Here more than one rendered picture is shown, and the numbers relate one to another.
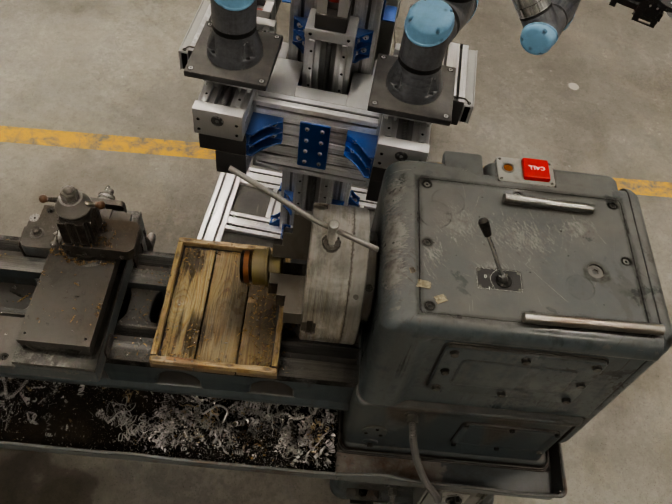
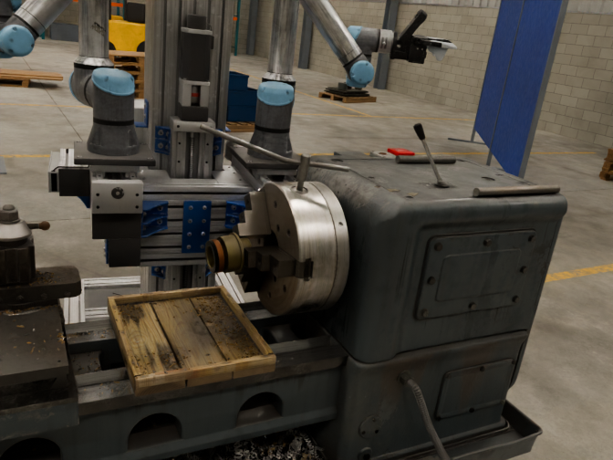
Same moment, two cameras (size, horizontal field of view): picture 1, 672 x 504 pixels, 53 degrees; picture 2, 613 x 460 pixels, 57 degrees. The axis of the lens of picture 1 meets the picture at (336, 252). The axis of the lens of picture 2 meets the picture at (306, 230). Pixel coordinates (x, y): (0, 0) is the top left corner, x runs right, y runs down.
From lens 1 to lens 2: 0.98 m
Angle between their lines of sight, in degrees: 39
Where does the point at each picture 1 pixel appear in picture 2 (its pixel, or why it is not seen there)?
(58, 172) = not seen: outside the picture
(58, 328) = (17, 360)
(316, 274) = (301, 210)
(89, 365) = (68, 394)
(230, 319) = (199, 339)
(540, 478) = (512, 436)
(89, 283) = (36, 323)
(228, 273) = (173, 313)
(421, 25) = (274, 89)
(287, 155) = (171, 245)
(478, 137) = not seen: hidden behind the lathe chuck
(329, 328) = (325, 265)
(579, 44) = not seen: hidden behind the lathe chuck
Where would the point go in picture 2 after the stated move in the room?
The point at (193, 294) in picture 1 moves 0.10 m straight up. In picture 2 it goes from (148, 332) to (149, 293)
